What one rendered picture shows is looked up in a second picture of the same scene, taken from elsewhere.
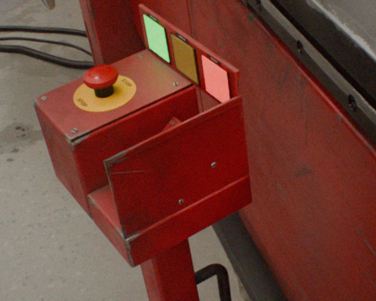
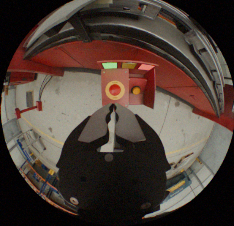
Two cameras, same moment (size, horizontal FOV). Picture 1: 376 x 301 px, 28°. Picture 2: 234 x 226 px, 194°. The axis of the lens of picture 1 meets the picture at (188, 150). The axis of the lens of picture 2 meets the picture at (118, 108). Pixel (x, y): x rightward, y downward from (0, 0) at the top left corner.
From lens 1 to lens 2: 0.74 m
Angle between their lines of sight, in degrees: 59
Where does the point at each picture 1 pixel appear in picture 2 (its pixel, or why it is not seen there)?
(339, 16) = (168, 41)
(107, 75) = (119, 88)
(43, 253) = (77, 95)
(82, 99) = (113, 97)
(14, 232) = (72, 97)
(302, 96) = (136, 51)
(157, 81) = (120, 75)
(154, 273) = not seen: hidden behind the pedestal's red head
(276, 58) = (121, 46)
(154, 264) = not seen: hidden behind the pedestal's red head
